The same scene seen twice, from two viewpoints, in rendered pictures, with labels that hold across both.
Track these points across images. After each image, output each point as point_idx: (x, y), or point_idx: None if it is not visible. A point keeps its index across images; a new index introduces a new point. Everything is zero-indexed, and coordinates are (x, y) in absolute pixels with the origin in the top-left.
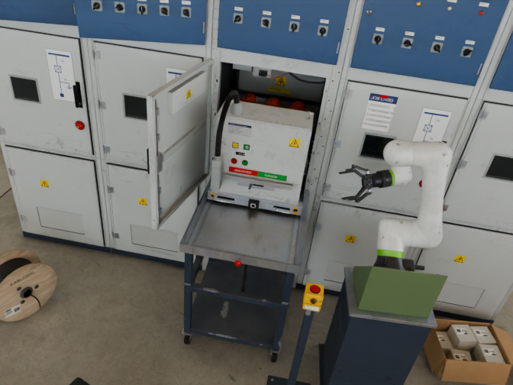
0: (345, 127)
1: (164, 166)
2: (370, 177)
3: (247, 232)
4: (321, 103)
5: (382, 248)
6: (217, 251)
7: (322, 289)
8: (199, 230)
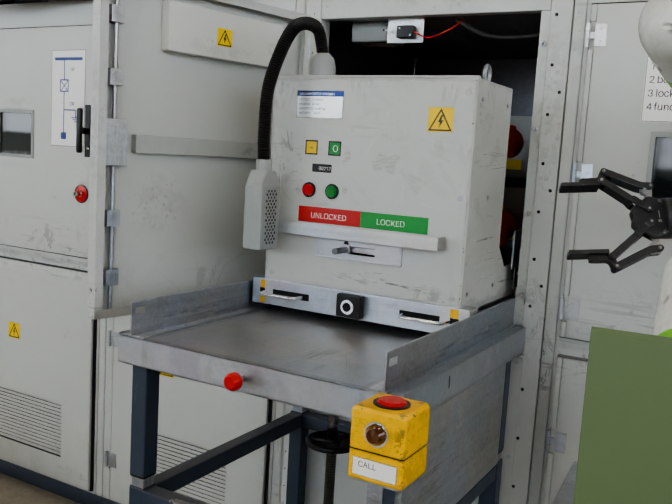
0: (599, 127)
1: (143, 173)
2: (656, 205)
3: (303, 344)
4: (536, 76)
5: (661, 330)
6: (194, 354)
7: (416, 408)
8: (188, 328)
